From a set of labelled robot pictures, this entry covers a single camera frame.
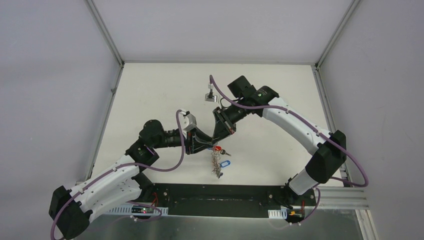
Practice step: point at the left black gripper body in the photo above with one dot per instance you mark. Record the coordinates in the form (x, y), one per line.
(190, 141)

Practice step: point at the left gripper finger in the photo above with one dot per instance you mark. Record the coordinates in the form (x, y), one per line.
(198, 147)
(201, 138)

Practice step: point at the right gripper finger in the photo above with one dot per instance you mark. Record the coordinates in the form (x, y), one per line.
(218, 129)
(228, 132)

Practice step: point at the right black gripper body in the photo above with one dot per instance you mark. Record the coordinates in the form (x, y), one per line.
(233, 114)

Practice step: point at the metal disc keyring holder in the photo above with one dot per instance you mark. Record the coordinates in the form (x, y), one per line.
(215, 158)

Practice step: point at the key with red tag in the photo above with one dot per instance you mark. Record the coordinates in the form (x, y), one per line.
(221, 151)

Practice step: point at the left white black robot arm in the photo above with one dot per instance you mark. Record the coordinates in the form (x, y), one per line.
(72, 210)

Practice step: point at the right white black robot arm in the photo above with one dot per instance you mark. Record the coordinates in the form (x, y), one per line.
(326, 148)

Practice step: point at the key with blue tag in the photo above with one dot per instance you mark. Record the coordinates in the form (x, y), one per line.
(224, 164)

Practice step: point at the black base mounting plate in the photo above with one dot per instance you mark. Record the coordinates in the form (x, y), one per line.
(234, 201)

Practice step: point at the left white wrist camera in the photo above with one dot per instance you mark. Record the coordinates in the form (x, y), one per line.
(189, 122)

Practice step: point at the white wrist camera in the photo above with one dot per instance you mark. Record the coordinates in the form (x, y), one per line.
(189, 122)
(211, 97)

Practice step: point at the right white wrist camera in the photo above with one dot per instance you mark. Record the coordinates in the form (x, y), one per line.
(211, 97)

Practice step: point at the right white cable duct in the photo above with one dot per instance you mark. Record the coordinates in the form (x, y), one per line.
(277, 214)

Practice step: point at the aluminium frame rail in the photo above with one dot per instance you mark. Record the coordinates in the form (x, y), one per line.
(342, 198)

